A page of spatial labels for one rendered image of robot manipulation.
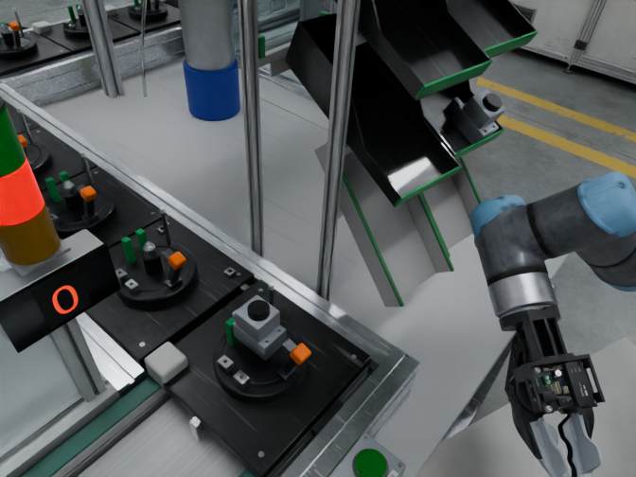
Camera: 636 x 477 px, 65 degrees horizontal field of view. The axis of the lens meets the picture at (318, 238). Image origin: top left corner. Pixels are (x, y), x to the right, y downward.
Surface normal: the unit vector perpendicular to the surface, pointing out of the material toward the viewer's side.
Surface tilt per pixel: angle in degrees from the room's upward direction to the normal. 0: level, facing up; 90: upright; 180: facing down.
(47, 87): 90
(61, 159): 0
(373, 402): 0
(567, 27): 90
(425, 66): 25
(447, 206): 45
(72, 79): 90
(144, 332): 0
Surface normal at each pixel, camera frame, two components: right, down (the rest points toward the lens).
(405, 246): 0.49, -0.14
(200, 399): 0.05, -0.74
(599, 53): -0.66, 0.48
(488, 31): 0.32, -0.44
